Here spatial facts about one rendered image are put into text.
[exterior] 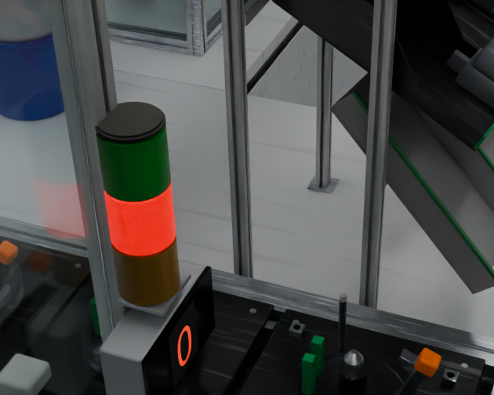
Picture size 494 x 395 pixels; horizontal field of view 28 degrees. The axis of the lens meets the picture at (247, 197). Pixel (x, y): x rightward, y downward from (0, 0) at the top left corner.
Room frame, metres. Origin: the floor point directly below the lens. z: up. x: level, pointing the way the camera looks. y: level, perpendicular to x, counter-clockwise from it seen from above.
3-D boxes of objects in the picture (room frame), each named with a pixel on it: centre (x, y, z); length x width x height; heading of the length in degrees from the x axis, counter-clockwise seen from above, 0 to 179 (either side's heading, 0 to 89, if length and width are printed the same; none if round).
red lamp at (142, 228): (0.59, 0.08, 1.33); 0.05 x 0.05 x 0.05
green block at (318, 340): (0.75, -0.07, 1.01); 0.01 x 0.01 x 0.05; 66
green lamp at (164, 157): (0.59, 0.08, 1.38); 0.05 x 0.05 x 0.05
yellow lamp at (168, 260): (0.59, 0.08, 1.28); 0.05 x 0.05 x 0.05
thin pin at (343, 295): (0.78, -0.10, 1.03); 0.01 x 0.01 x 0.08
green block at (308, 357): (0.73, -0.06, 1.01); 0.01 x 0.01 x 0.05; 66
